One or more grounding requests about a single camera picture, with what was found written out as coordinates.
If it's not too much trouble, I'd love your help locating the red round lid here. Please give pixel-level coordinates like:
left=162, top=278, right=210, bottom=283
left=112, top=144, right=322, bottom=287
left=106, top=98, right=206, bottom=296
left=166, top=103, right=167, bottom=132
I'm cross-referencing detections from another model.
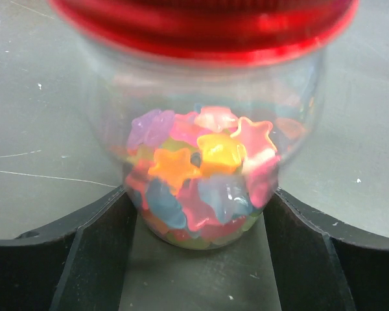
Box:
left=51, top=1, right=359, bottom=66

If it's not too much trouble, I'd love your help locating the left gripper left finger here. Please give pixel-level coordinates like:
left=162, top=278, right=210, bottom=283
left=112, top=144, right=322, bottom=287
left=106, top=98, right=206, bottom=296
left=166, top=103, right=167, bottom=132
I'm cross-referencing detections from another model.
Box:
left=0, top=187, right=136, bottom=310

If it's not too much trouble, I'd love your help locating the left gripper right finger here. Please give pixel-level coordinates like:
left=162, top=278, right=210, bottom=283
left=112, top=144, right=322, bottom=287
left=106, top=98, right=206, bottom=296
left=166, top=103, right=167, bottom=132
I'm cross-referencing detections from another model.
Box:
left=263, top=189, right=389, bottom=310

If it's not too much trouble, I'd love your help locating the clear plastic cup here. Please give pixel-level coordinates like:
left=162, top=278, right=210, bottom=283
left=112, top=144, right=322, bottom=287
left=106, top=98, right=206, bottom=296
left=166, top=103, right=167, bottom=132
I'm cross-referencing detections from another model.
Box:
left=78, top=38, right=325, bottom=250

